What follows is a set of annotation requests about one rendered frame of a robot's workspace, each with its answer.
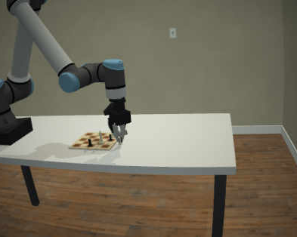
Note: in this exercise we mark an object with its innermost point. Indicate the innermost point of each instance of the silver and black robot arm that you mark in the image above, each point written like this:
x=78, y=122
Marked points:
x=20, y=85

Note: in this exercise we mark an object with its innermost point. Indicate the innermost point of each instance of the brown and cream chessboard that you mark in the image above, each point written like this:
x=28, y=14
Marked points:
x=82, y=142

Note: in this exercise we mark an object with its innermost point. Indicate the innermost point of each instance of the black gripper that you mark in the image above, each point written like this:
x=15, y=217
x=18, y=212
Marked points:
x=122, y=117

